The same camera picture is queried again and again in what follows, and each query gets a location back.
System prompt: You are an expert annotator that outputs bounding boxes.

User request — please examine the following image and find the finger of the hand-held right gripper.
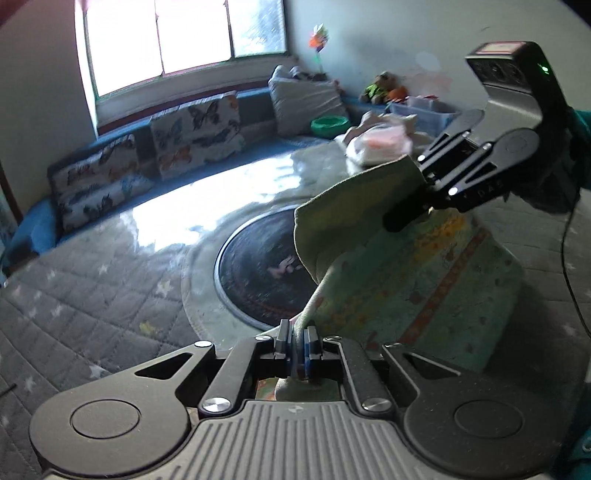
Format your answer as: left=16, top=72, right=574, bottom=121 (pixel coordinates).
left=382, top=141, right=514, bottom=233
left=416, top=110, right=486, bottom=186

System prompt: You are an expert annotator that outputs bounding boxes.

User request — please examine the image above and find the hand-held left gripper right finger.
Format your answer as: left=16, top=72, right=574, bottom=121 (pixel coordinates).
left=298, top=325, right=462, bottom=412

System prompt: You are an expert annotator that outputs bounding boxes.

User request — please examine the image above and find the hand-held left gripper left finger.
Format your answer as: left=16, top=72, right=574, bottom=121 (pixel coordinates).
left=131, top=319, right=296, bottom=414

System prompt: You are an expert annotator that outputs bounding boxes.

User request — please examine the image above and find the green patterned garment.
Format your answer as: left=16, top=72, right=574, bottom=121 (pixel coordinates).
left=274, top=154, right=525, bottom=402

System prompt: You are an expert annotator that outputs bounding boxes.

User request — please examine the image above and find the clear plastic storage box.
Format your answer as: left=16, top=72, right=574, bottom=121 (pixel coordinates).
left=387, top=95, right=463, bottom=136

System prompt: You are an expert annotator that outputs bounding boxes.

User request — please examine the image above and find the white plastic bag bundle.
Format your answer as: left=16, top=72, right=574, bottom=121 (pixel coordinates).
left=344, top=124, right=415, bottom=168

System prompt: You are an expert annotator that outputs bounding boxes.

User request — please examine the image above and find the beige cloth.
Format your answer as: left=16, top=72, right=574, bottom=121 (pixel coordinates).
left=339, top=110, right=419, bottom=145

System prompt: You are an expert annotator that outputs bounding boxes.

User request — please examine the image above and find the black round hotplate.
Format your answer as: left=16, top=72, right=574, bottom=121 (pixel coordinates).
left=215, top=208, right=324, bottom=332

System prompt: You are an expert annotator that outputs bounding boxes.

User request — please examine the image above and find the green plush toy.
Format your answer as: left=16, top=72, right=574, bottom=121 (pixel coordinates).
left=359, top=71, right=393, bottom=105

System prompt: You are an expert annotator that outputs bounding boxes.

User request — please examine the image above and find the round glass turntable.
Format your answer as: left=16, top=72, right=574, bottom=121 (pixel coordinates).
left=180, top=136, right=591, bottom=352

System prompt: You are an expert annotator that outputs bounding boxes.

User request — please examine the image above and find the green bowl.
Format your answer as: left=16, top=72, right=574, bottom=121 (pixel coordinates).
left=310, top=115, right=351, bottom=140

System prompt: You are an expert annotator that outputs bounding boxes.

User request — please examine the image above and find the grey cushion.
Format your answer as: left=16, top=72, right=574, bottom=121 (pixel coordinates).
left=268, top=65, right=350, bottom=138

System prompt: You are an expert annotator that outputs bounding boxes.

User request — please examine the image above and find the colourful pinwheel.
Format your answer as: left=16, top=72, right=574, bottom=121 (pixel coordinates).
left=308, top=25, right=330, bottom=71

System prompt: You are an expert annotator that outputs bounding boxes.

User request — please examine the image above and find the butterfly print cushion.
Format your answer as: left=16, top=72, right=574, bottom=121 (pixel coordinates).
left=150, top=91, right=245, bottom=181
left=47, top=134, right=155, bottom=234

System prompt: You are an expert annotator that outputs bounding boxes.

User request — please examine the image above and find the blue sofa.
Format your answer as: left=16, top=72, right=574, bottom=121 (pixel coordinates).
left=0, top=87, right=370, bottom=274

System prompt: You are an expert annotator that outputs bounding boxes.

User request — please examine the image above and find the window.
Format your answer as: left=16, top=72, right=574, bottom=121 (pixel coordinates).
left=82, top=0, right=291, bottom=101

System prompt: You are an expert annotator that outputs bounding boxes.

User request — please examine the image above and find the teal jacket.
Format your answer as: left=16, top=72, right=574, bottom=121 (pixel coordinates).
left=566, top=434, right=591, bottom=480

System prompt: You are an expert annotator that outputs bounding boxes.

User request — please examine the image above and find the black cable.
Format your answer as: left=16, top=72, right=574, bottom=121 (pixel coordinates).
left=560, top=203, right=591, bottom=339

